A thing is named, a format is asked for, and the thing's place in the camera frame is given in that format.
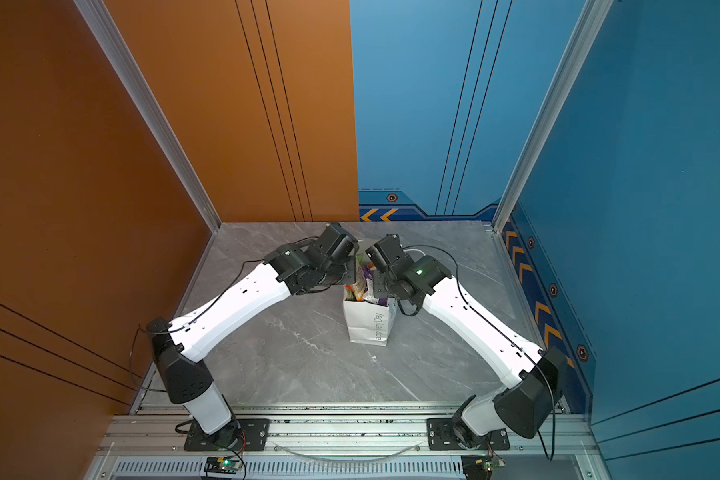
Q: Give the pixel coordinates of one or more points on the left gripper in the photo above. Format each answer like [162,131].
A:
[351,264]

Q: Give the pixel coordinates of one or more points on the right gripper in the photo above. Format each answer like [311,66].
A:
[377,282]

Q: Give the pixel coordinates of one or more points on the green chips bag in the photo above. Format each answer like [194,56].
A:
[351,294]

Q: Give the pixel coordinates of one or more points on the white paper gift bag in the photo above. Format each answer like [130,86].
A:
[369,323]

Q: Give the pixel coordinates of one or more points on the purple snack packet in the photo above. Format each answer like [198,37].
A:
[369,274]

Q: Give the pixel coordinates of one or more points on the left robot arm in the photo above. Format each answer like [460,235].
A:
[179,346]

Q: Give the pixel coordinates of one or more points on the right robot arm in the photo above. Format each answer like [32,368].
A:
[532,377]

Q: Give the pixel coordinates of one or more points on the right circuit board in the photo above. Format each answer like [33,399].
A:
[481,467]

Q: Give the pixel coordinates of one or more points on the circuit board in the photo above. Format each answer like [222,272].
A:
[481,467]
[223,467]

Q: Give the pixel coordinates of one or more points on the left circuit board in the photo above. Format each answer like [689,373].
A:
[223,467]

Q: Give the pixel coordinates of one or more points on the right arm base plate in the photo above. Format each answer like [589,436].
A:
[444,435]

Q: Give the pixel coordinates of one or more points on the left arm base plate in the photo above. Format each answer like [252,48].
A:
[239,435]

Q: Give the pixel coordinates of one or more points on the aluminium frame rail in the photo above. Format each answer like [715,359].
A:
[341,441]

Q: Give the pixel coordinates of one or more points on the left aluminium corner post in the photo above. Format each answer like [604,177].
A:
[102,25]

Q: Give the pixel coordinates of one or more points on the aluminium corner post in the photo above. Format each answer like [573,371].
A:
[585,32]
[102,25]

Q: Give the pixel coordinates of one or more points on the right aluminium corner post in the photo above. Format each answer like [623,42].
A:
[585,32]

